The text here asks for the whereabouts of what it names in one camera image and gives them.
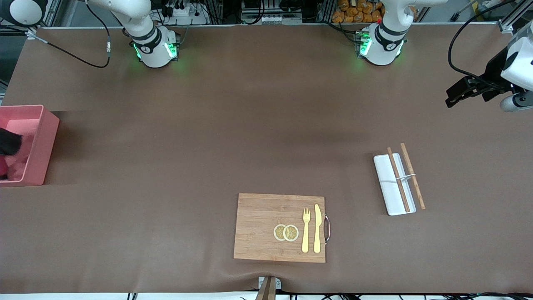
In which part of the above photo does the white power strip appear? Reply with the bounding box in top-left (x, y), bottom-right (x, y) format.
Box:
top-left (164, 4), bottom-right (209, 25)

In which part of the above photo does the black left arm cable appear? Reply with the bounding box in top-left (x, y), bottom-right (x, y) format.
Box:
top-left (448, 0), bottom-right (519, 90)

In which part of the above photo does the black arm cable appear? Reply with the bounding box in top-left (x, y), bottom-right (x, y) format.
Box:
top-left (25, 0), bottom-right (112, 68)
top-left (448, 0), bottom-right (519, 90)

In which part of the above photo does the white rectangular tray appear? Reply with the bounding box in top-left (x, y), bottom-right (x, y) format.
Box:
top-left (373, 153), bottom-right (417, 216)

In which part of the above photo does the yellow knife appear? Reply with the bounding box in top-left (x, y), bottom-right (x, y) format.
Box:
top-left (313, 204), bottom-right (322, 254)

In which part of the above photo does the wooden cutting board with handle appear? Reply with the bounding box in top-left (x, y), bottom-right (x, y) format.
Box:
top-left (233, 193), bottom-right (331, 264)

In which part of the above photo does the aluminium frame profile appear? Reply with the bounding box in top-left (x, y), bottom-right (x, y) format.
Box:
top-left (27, 0), bottom-right (63, 40)
top-left (498, 0), bottom-right (533, 34)

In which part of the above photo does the pink plastic box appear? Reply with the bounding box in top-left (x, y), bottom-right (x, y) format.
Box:
top-left (0, 105), bottom-right (60, 187)

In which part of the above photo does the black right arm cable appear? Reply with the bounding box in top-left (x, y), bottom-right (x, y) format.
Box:
top-left (25, 0), bottom-right (112, 68)

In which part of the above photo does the orange round items heap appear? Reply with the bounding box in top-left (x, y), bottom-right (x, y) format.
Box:
top-left (332, 0), bottom-right (418, 24)

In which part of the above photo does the grey electronics box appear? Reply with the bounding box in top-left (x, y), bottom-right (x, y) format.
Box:
top-left (241, 0), bottom-right (304, 25)

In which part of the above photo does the grey bracket with brown post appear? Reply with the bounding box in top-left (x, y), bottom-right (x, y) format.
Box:
top-left (255, 276), bottom-right (282, 300)

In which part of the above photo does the yellow fork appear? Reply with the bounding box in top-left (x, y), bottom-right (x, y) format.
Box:
top-left (301, 207), bottom-right (311, 253)

